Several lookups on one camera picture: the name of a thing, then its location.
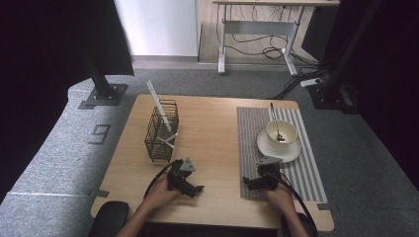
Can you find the white-legged wooden desk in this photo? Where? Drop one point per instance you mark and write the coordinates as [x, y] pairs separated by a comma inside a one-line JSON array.
[[257, 28]]

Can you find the person's left hand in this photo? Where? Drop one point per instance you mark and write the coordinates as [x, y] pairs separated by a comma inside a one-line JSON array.
[[159, 196]]

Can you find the white panel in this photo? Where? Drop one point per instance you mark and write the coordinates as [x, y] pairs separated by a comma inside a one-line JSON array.
[[158, 26]]

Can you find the white saucer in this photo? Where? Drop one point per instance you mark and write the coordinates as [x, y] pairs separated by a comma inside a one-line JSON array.
[[290, 153]]

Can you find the grey tape piece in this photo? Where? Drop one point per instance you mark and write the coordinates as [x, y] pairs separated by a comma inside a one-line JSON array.
[[102, 193], [324, 207]]

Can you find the black stand base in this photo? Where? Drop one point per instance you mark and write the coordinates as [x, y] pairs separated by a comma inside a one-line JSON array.
[[105, 94]]

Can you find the grey striped placemat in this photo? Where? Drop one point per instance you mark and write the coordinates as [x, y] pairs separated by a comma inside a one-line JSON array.
[[248, 138]]

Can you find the long white chopstick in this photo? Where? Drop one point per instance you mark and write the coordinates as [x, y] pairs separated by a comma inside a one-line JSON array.
[[159, 105]]

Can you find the metal spoon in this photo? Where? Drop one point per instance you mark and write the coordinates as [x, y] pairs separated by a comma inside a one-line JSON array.
[[276, 121]]

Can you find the person's right hand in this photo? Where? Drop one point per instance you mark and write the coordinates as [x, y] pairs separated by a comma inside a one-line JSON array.
[[280, 199]]

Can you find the dark curtain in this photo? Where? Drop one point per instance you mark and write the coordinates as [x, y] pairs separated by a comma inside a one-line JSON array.
[[388, 82], [49, 65]]

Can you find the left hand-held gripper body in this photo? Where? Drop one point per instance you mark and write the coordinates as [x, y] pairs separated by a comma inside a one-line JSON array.
[[178, 176]]

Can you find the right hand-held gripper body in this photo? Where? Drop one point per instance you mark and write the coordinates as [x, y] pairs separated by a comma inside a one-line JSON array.
[[270, 174]]

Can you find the black metal stand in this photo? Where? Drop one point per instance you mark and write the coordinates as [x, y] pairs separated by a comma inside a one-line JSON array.
[[329, 95]]

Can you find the white power strip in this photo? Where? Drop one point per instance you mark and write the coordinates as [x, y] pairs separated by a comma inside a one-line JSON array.
[[311, 82]]

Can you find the cream bowl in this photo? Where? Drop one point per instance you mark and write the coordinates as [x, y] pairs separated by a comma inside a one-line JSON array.
[[290, 131]]

